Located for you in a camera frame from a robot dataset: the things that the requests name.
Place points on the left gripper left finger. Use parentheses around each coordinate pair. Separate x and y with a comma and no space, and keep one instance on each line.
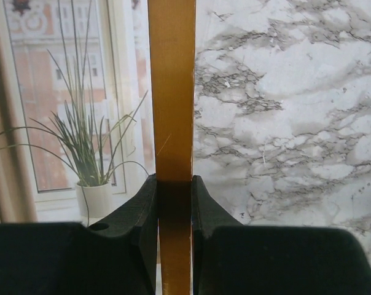
(116,255)

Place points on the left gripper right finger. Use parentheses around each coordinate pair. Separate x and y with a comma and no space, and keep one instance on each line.
(231,258)

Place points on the wooden picture frame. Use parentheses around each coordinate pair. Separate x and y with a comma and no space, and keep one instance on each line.
(172,58)

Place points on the plant window photo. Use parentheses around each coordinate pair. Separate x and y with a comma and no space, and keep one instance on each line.
(74,125)

